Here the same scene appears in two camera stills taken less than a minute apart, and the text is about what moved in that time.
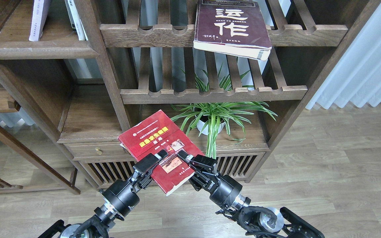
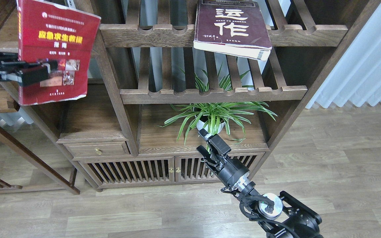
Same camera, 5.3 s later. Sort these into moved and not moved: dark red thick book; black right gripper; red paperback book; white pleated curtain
Moved: red paperback book; black right gripper
Not moved: dark red thick book; white pleated curtain
